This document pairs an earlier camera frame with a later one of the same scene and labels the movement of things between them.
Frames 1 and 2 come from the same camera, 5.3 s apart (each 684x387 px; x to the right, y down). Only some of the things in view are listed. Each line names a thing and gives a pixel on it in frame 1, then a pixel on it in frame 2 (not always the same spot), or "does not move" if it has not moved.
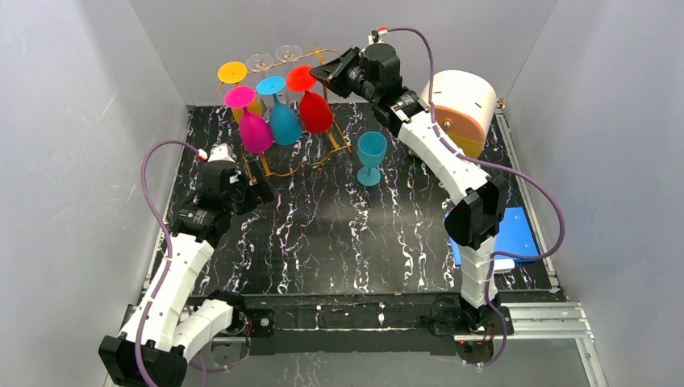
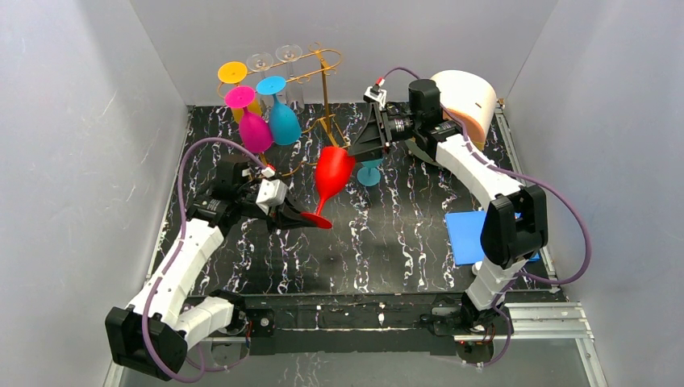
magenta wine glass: [256, 134] does not move
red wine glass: [315, 112] → [333, 171]
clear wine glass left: [260, 62] does not move
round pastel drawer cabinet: [464, 104] does not move
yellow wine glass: [233, 72] does not move
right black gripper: [337, 78] → [385, 131]
